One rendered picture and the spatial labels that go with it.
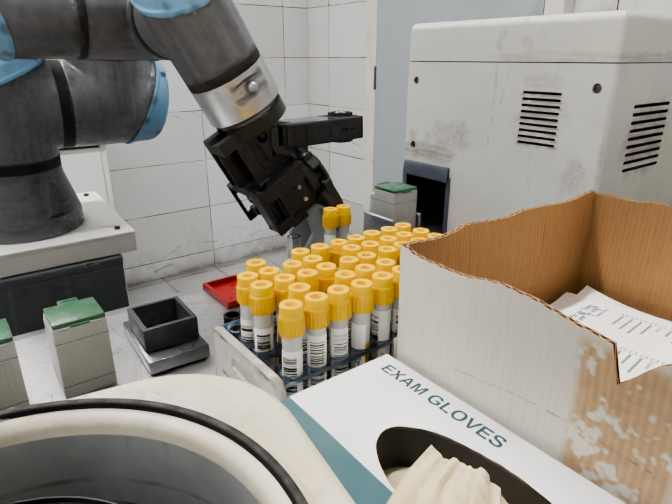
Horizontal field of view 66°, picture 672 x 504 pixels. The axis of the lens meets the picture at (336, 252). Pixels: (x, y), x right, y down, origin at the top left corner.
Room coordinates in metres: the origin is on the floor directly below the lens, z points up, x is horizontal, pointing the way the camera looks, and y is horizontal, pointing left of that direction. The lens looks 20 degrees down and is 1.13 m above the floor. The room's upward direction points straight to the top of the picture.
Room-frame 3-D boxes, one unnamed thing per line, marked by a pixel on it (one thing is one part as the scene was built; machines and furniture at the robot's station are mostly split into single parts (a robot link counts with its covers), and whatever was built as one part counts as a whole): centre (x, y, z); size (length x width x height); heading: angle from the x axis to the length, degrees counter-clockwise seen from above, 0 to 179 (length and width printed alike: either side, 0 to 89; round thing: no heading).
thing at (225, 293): (0.56, 0.11, 0.88); 0.07 x 0.07 x 0.01; 37
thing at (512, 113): (0.69, -0.28, 1.03); 0.31 x 0.27 x 0.30; 127
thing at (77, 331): (0.38, 0.22, 0.91); 0.05 x 0.04 x 0.07; 37
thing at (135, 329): (0.44, 0.16, 0.89); 0.09 x 0.05 x 0.04; 35
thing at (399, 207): (0.65, -0.07, 0.95); 0.05 x 0.04 x 0.06; 37
